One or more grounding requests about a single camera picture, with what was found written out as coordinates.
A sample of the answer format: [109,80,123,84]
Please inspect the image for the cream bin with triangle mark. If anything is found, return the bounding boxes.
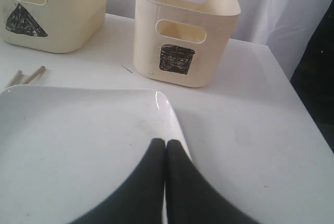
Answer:
[1,0,107,53]

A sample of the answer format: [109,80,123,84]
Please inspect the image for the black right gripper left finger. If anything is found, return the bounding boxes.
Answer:
[73,138,166,223]

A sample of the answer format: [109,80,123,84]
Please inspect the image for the cream bin with square mark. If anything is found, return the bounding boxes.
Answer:
[133,0,241,88]

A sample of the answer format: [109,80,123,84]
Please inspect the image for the white square plate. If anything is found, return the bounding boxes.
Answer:
[1,85,188,223]

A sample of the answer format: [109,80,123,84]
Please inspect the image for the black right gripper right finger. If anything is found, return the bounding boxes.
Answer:
[165,139,259,223]

